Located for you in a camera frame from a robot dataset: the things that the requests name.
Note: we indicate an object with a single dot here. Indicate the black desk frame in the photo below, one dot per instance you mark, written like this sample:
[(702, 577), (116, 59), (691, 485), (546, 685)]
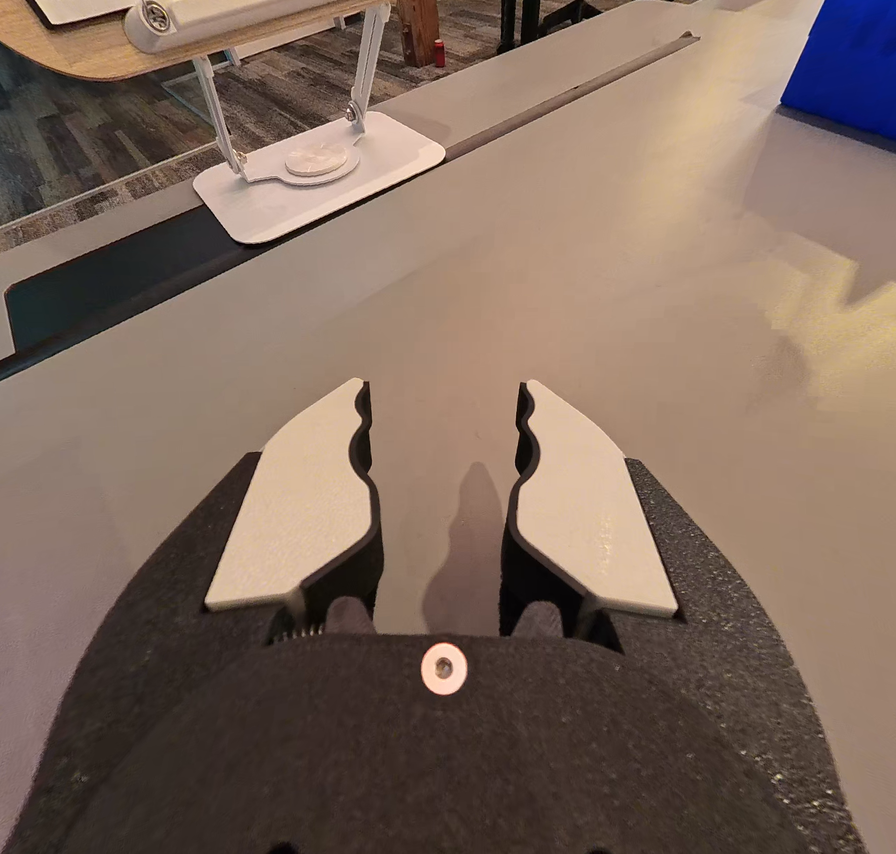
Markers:
[(507, 6)]

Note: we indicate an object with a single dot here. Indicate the white stand with wooden board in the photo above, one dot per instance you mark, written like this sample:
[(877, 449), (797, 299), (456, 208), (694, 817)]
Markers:
[(280, 195)]

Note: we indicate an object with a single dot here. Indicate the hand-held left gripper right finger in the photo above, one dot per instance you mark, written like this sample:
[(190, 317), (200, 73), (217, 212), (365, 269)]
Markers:
[(588, 518)]

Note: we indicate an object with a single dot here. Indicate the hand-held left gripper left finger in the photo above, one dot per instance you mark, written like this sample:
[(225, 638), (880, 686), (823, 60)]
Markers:
[(301, 518)]

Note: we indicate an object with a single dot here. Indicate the blue plastic bin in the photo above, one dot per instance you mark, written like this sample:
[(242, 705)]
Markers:
[(847, 62)]

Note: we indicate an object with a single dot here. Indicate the small red can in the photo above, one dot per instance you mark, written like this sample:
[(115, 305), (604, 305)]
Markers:
[(439, 54)]

